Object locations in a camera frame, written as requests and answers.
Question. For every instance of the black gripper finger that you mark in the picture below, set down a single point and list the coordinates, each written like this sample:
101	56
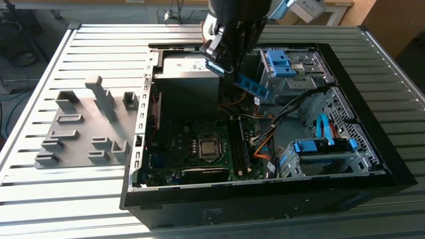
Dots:
249	37
217	47

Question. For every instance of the blue RAM stick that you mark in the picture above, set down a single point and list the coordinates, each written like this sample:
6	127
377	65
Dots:
255	88

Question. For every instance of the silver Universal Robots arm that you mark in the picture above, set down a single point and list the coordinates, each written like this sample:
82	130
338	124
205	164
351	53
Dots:
209	30

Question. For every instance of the grey power supply unit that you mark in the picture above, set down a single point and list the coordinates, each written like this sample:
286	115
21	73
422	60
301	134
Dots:
182	67

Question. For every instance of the tall metal drive cage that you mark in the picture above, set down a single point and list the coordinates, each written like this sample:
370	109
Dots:
294	85

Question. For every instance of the silver CPU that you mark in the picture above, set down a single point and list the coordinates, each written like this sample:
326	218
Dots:
209	148

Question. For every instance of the green motherboard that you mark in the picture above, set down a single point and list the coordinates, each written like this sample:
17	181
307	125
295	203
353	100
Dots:
172	149

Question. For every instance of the brown wooden cabinet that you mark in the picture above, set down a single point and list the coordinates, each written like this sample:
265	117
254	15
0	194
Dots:
398	25

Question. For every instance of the blue disk carrier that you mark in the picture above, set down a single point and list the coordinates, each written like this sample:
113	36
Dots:
306	145

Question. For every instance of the grey plastic parts rack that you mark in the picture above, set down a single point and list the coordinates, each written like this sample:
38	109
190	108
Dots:
85	119

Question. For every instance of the black graphics card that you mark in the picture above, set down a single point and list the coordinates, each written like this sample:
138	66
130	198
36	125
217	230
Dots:
203	174

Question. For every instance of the low metal disk bay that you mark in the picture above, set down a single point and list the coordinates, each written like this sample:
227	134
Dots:
331	156

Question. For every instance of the black open PC case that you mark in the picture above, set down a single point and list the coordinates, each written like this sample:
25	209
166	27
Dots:
231	206

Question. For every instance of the blue plastic drive bracket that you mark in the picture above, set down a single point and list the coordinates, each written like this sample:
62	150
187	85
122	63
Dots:
279	62

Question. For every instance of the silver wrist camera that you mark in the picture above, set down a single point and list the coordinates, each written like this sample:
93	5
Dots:
306	10

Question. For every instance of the wooden desk white frame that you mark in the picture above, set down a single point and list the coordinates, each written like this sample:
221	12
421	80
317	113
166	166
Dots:
339	4

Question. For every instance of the blue plastic bay rail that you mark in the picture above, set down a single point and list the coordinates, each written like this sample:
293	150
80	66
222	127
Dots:
283	161

